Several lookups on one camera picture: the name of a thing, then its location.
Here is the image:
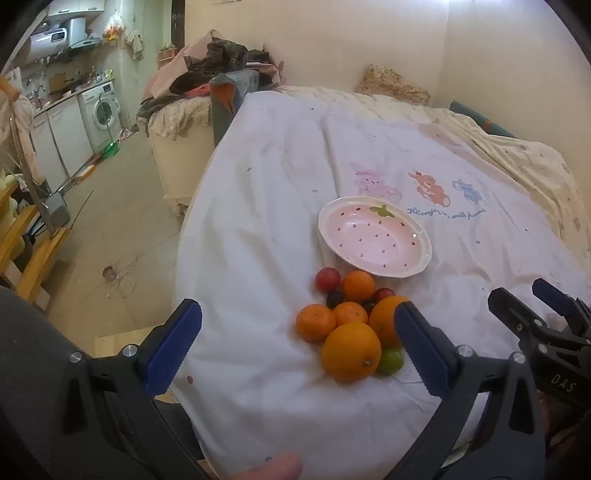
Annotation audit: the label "large orange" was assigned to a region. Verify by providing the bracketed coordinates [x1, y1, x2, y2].
[368, 295, 411, 349]
[321, 322, 383, 384]

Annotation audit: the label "yellow wooden shelf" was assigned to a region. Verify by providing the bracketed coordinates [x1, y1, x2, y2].
[0, 178, 72, 315]

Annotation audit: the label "white washing machine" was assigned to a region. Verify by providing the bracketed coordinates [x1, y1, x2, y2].
[78, 79, 123, 154]

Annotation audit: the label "white water heater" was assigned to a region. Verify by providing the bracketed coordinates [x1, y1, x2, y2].
[23, 28, 70, 65]

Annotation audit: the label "beige dotted quilt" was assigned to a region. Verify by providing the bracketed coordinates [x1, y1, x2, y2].
[277, 85, 591, 259]

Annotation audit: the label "tangerine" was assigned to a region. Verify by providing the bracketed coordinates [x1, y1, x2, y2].
[333, 301, 369, 328]
[342, 270, 376, 304]
[296, 304, 337, 343]

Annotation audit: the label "grey and orange cushion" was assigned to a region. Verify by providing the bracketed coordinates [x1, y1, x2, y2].
[209, 69, 262, 148]

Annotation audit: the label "beige sofa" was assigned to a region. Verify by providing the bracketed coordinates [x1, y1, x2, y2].
[147, 97, 218, 217]

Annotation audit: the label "green plum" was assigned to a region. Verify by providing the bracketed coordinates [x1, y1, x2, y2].
[377, 347, 406, 374]

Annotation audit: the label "teal pillow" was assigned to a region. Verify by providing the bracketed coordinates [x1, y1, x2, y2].
[449, 100, 518, 139]

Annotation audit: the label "hanging cloth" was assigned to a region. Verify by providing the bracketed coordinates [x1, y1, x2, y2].
[124, 28, 145, 61]

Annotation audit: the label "person's left hand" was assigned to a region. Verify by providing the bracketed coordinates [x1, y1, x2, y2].
[230, 453, 304, 480]

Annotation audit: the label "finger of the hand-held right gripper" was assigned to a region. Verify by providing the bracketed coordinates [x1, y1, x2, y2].
[531, 277, 591, 334]
[487, 287, 555, 352]

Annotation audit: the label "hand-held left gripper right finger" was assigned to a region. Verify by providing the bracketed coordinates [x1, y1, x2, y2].
[388, 300, 548, 480]

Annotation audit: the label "white kitchen cabinets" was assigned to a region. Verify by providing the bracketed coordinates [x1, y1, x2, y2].
[28, 95, 95, 192]

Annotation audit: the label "pink strawberry-pattern plate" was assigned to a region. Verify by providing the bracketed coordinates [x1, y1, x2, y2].
[318, 196, 433, 278]

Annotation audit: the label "hanging bag of oranges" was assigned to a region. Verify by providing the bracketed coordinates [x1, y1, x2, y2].
[102, 11, 126, 42]

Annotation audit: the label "white printed blanket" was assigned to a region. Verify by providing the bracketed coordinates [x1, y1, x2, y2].
[173, 90, 591, 480]

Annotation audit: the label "silver range hood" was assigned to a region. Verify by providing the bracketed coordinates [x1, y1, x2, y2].
[62, 16, 105, 51]

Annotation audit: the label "grey box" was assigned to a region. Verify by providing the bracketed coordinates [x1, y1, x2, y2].
[45, 191, 71, 229]

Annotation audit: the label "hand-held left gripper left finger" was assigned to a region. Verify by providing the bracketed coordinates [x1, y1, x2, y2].
[60, 298, 218, 480]

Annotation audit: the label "pile of clothes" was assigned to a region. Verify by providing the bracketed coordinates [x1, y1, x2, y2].
[136, 30, 284, 121]

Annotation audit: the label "floral pillow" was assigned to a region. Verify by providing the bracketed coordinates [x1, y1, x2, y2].
[355, 64, 432, 106]

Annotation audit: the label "light wooden board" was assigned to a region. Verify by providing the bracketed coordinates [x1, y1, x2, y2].
[93, 323, 162, 358]

